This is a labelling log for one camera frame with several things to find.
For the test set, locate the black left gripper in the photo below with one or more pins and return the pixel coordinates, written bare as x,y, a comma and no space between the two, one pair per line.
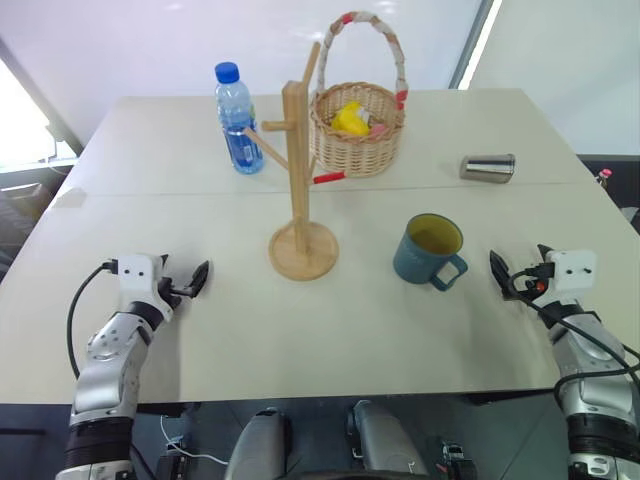
176,291

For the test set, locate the wooden mug tree stand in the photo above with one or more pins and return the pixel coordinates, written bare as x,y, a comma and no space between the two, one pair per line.
300,200

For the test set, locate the dark window frame bar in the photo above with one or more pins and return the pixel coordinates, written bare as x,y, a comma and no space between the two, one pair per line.
45,100

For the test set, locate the blue mug with yellow inside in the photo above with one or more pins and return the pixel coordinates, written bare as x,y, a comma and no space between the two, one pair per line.
417,260

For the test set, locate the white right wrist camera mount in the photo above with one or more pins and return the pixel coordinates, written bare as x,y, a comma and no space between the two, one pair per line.
572,272

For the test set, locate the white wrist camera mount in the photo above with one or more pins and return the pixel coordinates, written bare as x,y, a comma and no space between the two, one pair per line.
572,272
137,272

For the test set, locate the grey rounded robot leg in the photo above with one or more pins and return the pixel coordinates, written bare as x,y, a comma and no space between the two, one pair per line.
382,440
257,445

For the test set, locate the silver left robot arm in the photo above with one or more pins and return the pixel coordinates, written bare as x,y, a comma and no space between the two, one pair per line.
107,360

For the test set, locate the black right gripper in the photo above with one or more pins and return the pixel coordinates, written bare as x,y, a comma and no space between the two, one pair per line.
527,287

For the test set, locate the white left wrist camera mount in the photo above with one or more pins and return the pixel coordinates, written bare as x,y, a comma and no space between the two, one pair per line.
137,272

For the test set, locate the yellow item in basket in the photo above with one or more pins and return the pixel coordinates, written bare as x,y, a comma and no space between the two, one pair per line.
350,121

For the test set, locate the pink item in basket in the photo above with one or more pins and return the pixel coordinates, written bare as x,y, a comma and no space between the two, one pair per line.
378,129

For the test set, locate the stainless steel cup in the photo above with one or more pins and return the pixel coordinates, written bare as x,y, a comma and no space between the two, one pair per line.
487,168

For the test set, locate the red-capped bottle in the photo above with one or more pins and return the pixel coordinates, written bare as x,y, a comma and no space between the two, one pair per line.
605,177

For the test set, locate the clear blue-capped water bottle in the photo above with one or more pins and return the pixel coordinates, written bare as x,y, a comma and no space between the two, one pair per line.
240,125

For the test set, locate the dark chair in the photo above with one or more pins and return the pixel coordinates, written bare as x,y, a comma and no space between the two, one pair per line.
22,215

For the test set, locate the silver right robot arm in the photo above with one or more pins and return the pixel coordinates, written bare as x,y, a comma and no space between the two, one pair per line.
595,390

